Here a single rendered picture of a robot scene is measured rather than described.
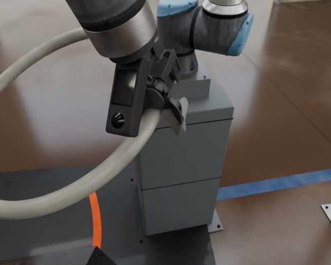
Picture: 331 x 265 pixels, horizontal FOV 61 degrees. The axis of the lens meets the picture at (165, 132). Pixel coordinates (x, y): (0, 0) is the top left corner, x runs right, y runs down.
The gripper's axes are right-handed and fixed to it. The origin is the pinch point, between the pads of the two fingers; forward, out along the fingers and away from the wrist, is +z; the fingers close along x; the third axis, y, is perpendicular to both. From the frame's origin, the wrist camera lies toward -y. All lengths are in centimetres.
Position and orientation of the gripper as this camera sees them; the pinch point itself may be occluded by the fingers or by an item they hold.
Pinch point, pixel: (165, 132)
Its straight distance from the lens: 53.2
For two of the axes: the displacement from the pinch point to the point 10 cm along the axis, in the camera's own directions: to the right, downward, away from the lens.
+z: 3.0, 5.6, 7.7
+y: 3.5, -8.2, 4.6
